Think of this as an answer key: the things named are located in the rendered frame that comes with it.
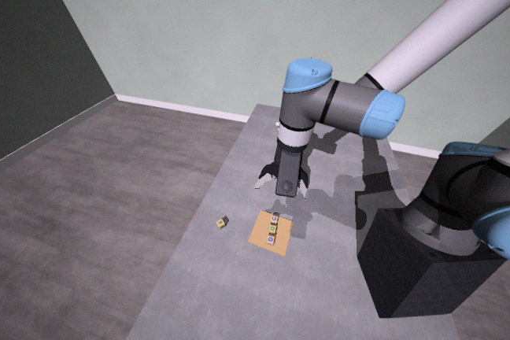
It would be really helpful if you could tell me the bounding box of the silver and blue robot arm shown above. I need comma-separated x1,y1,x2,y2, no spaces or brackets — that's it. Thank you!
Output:
275,0,510,260

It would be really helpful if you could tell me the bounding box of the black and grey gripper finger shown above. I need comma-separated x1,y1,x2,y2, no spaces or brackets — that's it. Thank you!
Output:
255,163,273,189
297,169,309,199

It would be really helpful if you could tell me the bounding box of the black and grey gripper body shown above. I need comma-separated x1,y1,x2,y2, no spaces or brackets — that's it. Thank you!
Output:
272,137,308,177

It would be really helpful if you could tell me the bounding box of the peach flat mat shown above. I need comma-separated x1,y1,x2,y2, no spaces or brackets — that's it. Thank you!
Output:
248,210,294,257

